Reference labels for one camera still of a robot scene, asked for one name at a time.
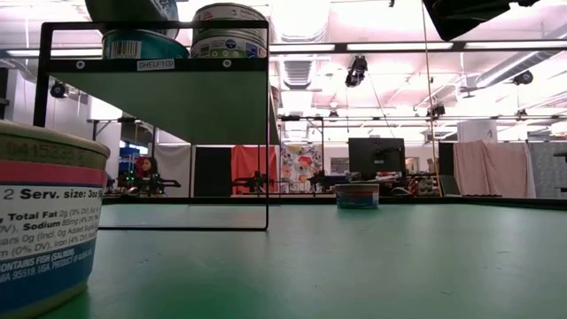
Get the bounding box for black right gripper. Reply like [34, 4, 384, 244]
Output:
[423, 0, 540, 42]

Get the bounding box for gold lid can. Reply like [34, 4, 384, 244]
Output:
[335, 183, 381, 209]
[0, 119, 111, 319]

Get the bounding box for plain grey lid can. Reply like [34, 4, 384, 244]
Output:
[193, 2, 268, 39]

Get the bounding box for teal label tuna can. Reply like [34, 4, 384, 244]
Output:
[83, 0, 181, 39]
[101, 29, 190, 59]

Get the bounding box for black overhead gantry bar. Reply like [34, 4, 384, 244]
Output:
[0, 40, 567, 58]

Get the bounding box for thin vertical pole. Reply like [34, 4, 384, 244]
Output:
[420, 24, 440, 196]

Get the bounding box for pink cloth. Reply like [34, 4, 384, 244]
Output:
[452, 140, 535, 198]

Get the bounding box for black monitor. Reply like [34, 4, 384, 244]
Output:
[347, 136, 407, 174]

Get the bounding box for floral cloth panel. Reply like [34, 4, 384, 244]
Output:
[279, 144, 323, 191]

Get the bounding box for orange cloth panel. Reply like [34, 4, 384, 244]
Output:
[230, 145, 279, 195]

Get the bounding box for black panel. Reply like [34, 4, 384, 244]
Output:
[192, 145, 233, 198]

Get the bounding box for green table mat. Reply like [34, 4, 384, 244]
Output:
[39, 201, 567, 319]

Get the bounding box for wooden board tray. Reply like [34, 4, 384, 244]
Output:
[33, 19, 281, 231]

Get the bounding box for white cloth panel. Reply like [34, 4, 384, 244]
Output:
[154, 144, 193, 183]

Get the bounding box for person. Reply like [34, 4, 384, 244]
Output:
[135, 155, 159, 179]

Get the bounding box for small black ceiling camera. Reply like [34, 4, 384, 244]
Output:
[425, 102, 447, 119]

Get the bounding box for black overhead camera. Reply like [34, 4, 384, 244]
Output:
[344, 55, 369, 89]

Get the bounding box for black aluminium table frame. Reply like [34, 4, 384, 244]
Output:
[101, 194, 567, 212]

